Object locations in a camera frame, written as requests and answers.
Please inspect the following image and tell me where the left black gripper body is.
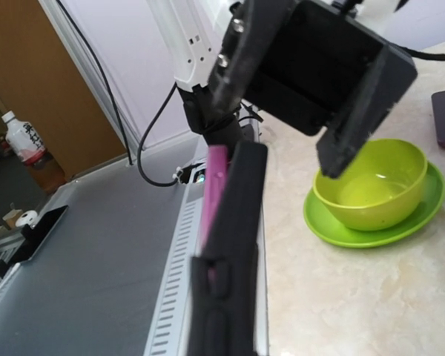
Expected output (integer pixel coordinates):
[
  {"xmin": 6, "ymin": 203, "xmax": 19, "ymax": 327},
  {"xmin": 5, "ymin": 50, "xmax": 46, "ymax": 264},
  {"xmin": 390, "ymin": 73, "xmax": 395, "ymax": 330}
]
[{"xmin": 208, "ymin": 1, "xmax": 418, "ymax": 178}]

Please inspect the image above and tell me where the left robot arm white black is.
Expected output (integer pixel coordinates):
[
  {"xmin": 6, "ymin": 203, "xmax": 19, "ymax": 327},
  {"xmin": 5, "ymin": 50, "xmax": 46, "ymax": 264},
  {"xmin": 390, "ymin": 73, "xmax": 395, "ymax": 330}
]
[{"xmin": 149, "ymin": 1, "xmax": 418, "ymax": 178}]

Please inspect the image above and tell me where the green bowl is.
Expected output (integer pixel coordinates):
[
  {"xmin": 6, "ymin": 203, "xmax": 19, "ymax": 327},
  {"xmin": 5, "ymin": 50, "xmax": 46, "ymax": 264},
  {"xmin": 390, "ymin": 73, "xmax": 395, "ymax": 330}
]
[{"xmin": 312, "ymin": 139, "xmax": 429, "ymax": 231}]

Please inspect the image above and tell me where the plastic drink bottle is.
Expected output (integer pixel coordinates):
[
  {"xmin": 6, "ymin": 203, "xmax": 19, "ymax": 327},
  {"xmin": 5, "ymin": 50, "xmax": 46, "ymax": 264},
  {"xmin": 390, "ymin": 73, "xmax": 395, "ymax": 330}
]
[{"xmin": 1, "ymin": 111, "xmax": 67, "ymax": 194}]

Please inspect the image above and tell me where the front aluminium rail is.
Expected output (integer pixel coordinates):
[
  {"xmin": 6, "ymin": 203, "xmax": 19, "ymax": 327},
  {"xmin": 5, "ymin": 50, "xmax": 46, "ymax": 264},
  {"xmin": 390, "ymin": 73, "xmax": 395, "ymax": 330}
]
[{"xmin": 143, "ymin": 138, "xmax": 269, "ymax": 355}]

